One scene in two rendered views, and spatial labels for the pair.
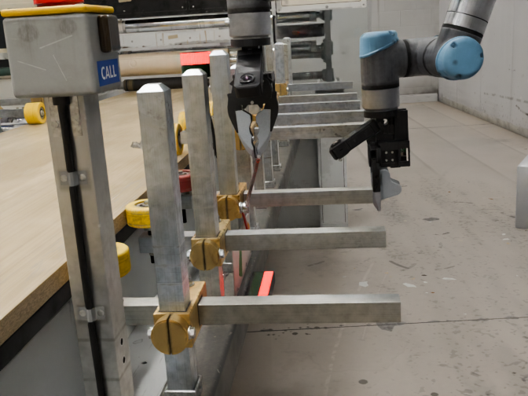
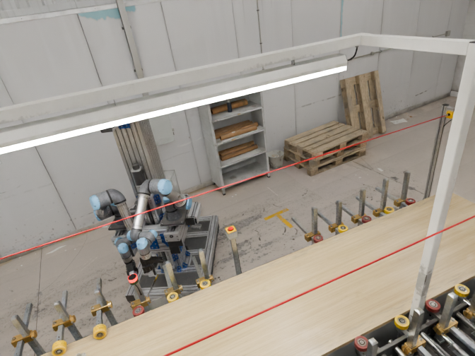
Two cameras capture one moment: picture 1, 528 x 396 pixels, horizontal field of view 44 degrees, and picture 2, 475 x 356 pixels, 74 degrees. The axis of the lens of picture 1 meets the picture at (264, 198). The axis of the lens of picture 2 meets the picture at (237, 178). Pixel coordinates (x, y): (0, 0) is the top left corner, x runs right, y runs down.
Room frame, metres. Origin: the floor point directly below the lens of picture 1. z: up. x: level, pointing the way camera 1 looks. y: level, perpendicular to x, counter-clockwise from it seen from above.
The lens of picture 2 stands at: (1.23, 1.90, 2.72)
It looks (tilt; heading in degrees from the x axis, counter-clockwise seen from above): 30 degrees down; 246
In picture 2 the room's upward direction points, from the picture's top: 9 degrees counter-clockwise
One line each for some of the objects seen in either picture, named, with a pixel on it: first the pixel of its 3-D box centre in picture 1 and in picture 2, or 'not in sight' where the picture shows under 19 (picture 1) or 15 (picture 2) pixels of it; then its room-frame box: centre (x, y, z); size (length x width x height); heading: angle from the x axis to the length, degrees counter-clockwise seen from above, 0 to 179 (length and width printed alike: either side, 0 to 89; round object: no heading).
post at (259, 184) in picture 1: (255, 137); (70, 325); (1.82, 0.01, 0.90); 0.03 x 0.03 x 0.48; 83
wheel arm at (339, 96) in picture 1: (305, 99); not in sight; (2.34, -0.17, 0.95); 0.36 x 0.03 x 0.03; 83
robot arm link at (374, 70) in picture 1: (380, 60); (124, 250); (1.32, -0.25, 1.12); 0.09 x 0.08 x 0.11; 96
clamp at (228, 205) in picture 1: (230, 201); (141, 303); (1.34, 0.07, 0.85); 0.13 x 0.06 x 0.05; 173
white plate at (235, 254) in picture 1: (243, 251); (150, 306); (1.29, 0.05, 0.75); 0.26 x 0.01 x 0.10; 173
